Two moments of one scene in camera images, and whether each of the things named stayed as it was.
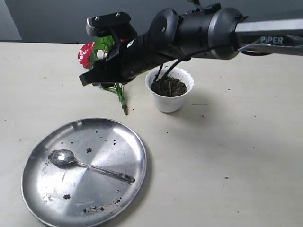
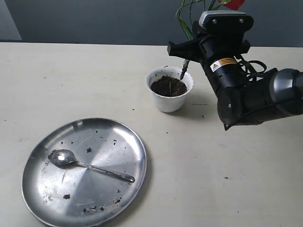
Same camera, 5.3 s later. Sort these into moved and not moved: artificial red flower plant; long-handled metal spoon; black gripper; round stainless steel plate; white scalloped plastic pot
Moved: artificial red flower plant; black gripper
Not moved: long-handled metal spoon; white scalloped plastic pot; round stainless steel plate
